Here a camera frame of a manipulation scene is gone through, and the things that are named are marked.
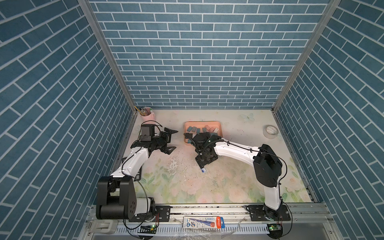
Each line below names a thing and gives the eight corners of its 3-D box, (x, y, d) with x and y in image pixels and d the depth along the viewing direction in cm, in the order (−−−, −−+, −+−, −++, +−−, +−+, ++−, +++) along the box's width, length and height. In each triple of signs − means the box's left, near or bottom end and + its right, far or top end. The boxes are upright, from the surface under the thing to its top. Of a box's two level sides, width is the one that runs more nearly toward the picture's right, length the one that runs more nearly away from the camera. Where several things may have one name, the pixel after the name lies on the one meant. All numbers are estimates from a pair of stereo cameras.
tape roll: (265, 138, 106) (266, 135, 104) (261, 128, 113) (262, 125, 110) (278, 138, 106) (281, 136, 104) (274, 128, 113) (276, 125, 110)
